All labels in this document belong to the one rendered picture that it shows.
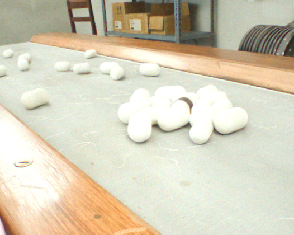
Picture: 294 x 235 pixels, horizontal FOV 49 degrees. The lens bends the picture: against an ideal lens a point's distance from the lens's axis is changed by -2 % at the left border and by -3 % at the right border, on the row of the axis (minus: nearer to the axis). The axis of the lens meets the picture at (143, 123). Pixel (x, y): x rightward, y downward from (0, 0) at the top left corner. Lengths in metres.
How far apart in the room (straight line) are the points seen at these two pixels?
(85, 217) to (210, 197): 0.09
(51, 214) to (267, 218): 0.12
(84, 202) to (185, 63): 0.43
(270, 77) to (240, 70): 0.05
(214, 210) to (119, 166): 0.09
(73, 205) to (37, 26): 4.77
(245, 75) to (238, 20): 2.36
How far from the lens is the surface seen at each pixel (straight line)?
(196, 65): 0.56
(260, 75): 0.48
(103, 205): 0.17
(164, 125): 0.31
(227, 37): 2.93
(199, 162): 0.26
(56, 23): 5.03
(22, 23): 4.85
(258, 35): 0.75
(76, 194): 0.18
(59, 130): 0.34
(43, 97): 0.43
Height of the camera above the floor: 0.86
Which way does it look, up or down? 21 degrees down
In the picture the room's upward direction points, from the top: 3 degrees counter-clockwise
